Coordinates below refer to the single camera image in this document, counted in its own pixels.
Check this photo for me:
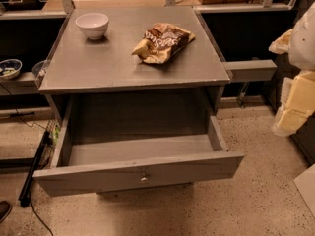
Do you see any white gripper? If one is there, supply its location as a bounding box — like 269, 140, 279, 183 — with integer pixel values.
272, 70, 315, 137

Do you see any grey top drawer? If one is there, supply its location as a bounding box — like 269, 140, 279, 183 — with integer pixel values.
34, 91, 244, 196

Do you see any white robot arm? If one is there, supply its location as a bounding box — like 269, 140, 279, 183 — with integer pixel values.
269, 3, 315, 137

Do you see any grey drawer cabinet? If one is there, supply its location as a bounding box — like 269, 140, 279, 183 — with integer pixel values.
37, 5, 232, 195

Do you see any grey side shelf right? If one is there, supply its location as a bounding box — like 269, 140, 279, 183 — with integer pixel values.
223, 60, 277, 83

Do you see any grey side shelf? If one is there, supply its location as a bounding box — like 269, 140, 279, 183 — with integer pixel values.
223, 60, 277, 83
0, 72, 38, 96

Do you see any brown chip bag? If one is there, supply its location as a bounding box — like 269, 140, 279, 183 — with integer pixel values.
132, 23, 195, 64

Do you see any white ceramic bowl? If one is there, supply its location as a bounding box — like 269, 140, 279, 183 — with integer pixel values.
75, 13, 109, 40

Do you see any clear plastic container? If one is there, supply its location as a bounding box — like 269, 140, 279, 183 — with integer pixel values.
31, 60, 50, 87

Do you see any grey side shelf left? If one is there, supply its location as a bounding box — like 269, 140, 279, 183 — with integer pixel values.
0, 72, 38, 96

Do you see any black floor bar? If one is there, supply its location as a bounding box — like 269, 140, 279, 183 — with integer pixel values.
19, 131, 50, 207

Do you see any blue patterned bowl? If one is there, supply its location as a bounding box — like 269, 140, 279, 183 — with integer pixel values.
0, 59, 23, 80

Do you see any black shoe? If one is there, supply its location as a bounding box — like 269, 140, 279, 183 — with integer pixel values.
0, 201, 12, 223

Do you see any black cable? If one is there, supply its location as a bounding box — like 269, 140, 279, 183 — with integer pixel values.
0, 82, 55, 236

